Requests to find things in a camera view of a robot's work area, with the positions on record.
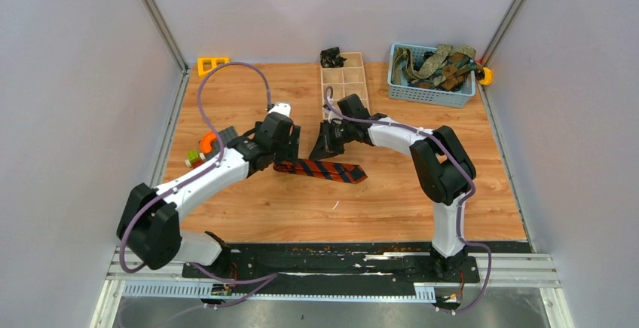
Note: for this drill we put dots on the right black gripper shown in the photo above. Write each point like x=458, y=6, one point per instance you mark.
x=325, y=147

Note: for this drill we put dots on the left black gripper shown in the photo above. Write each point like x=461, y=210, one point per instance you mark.
x=291, y=151

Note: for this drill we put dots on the orange navy striped tie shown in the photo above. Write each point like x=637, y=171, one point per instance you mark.
x=333, y=171

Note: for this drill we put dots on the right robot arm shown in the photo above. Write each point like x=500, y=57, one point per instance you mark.
x=442, y=165

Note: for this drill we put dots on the grey building baseplate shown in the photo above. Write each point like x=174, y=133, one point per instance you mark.
x=226, y=135

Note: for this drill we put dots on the wooden compartment box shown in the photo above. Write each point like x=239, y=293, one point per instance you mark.
x=346, y=80

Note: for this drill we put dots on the orange curved block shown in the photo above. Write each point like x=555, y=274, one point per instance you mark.
x=207, y=142

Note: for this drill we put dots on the rolled black tie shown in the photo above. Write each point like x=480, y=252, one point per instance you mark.
x=332, y=58

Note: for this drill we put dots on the green and red toy blocks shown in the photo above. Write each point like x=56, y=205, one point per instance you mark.
x=194, y=159

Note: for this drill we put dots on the blue plastic basket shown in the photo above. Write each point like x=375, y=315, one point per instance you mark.
x=437, y=97

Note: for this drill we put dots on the brown teal patterned tie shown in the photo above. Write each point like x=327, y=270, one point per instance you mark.
x=450, y=72

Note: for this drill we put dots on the olive patterned tie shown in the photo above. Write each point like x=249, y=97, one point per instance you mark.
x=406, y=57

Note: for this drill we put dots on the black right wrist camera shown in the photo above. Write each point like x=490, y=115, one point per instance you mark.
x=352, y=106

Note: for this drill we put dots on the yellow triangle bracket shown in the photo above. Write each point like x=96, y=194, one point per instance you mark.
x=206, y=64

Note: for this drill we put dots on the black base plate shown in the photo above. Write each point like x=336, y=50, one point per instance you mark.
x=344, y=269

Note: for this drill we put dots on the yellow orange corner bracket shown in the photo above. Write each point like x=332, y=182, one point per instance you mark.
x=483, y=74

